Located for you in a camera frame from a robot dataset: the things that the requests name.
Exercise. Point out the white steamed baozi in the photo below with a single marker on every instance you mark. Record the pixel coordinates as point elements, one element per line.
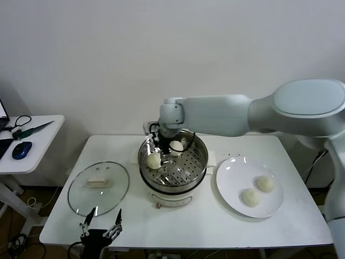
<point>177,148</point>
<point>250,197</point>
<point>153,162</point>
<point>265,184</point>

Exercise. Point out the black laptop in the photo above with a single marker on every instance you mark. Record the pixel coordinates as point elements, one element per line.
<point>4,147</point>

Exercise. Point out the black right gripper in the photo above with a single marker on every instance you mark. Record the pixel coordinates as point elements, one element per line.
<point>164,143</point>

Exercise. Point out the blue computer mouse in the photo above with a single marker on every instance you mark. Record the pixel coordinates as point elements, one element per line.
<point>21,150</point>

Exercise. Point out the white side table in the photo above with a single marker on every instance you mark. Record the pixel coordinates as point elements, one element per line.
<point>40,151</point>

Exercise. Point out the white round plate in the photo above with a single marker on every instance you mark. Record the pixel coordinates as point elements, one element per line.
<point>237,172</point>

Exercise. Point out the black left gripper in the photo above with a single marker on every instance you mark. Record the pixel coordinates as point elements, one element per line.
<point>94,241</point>

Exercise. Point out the stainless steel steamer basket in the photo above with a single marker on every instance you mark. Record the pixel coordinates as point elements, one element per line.
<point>194,164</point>

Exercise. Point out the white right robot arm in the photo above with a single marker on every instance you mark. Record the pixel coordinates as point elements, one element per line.
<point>215,116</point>

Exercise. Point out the steel and white steamer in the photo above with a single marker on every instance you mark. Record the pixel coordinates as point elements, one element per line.
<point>172,198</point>

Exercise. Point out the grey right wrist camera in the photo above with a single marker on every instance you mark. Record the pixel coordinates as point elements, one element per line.
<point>147,129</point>

